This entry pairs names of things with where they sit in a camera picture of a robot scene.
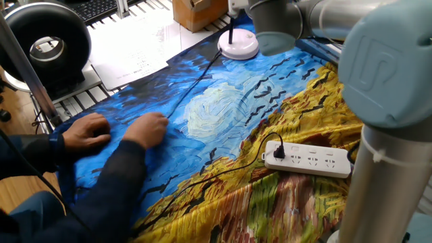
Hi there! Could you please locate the person's right hand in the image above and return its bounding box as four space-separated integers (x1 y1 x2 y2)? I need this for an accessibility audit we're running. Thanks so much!
123 112 169 150

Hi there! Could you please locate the person's left hand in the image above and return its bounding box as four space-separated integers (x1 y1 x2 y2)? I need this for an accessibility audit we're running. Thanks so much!
62 113 111 153

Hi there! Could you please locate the blue yellow painting tablecloth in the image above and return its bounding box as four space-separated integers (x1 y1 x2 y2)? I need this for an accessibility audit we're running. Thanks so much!
52 13 365 243

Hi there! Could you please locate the white desk lamp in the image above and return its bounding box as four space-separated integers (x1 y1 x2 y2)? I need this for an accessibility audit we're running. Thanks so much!
217 0 260 61

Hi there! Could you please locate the black lamp power cable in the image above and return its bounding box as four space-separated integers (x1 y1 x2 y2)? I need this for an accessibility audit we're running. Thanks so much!
130 49 287 237

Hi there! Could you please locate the right forearm dark sleeve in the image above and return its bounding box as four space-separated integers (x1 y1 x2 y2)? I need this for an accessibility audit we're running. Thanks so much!
65 140 149 243

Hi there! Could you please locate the left forearm dark sleeve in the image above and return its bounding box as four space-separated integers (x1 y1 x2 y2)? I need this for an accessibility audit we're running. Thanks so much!
0 133 67 180

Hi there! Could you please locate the printed white paper sheet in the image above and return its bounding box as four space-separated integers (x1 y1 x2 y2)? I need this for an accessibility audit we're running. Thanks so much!
89 33 169 92

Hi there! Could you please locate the plain white paper sheet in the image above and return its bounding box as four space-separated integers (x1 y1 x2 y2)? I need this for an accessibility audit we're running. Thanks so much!
134 9 182 63

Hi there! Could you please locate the blue jeans leg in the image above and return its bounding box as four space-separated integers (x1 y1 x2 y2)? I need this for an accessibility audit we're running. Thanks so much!
0 190 68 243

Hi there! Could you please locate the black keyboard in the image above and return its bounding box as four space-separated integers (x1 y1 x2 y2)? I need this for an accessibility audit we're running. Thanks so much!
65 0 119 25

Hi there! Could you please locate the open small cardboard box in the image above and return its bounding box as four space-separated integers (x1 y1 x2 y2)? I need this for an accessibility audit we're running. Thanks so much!
171 0 230 34

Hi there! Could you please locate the white power strip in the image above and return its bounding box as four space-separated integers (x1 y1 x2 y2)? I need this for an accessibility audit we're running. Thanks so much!
261 140 352 179

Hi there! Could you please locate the grey flat base plate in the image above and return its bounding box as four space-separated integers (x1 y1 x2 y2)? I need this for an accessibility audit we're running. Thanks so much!
3 60 103 104

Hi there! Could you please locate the thin black hanging cable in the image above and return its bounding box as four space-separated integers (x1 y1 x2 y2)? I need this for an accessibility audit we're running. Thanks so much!
0 129 92 234

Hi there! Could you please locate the black round ring device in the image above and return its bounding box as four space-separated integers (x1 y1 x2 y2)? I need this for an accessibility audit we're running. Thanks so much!
0 1 92 94

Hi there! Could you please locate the diagonal grey metal post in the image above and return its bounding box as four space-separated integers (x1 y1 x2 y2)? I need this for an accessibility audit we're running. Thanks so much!
0 11 63 128

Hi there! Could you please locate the short aluminium post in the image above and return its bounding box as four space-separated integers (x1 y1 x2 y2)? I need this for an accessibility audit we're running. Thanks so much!
115 0 131 20

